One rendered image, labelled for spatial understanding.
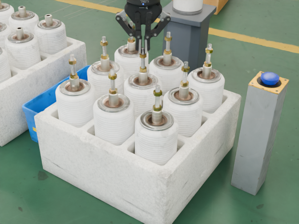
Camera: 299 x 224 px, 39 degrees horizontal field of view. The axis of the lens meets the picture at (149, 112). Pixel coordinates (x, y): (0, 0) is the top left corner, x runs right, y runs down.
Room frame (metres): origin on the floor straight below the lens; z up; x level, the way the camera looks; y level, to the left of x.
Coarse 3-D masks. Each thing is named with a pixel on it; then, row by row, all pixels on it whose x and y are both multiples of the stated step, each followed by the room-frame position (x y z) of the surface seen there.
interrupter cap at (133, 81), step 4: (132, 76) 0.93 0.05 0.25; (136, 76) 0.92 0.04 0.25; (148, 76) 0.93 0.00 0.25; (152, 76) 0.93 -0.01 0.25; (128, 80) 0.90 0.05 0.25; (132, 80) 0.91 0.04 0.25; (136, 80) 0.91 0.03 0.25; (148, 80) 0.91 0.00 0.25; (152, 80) 0.91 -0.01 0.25; (156, 80) 0.91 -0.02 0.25; (132, 84) 0.89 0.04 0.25; (136, 84) 0.89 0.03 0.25; (140, 84) 0.89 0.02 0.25; (144, 84) 0.89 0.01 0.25; (148, 84) 0.89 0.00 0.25; (152, 84) 0.89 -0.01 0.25; (156, 84) 0.89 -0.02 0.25; (136, 88) 0.87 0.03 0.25; (140, 88) 0.87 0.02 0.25; (144, 88) 0.87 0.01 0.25; (148, 88) 0.87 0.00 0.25
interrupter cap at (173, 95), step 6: (174, 90) 0.86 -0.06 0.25; (192, 90) 0.87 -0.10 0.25; (168, 96) 0.83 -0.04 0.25; (174, 96) 0.84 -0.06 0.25; (192, 96) 0.84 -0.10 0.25; (198, 96) 0.84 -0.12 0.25; (174, 102) 0.81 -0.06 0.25; (180, 102) 0.81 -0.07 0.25; (186, 102) 0.81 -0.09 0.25; (192, 102) 0.81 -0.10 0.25
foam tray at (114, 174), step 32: (224, 96) 0.96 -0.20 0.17; (64, 128) 0.80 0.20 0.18; (224, 128) 0.88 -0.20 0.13; (64, 160) 0.80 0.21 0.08; (96, 160) 0.74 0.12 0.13; (128, 160) 0.69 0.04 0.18; (192, 160) 0.73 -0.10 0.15; (96, 192) 0.75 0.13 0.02; (128, 192) 0.69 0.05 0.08; (160, 192) 0.65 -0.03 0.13; (192, 192) 0.75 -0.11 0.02
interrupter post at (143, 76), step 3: (141, 72) 0.90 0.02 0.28; (144, 72) 0.90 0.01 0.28; (147, 72) 0.91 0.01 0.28; (141, 75) 0.90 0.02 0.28; (144, 75) 0.90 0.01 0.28; (147, 75) 0.91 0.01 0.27; (141, 78) 0.90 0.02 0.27; (144, 78) 0.90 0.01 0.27; (141, 81) 0.90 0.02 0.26; (144, 81) 0.90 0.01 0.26
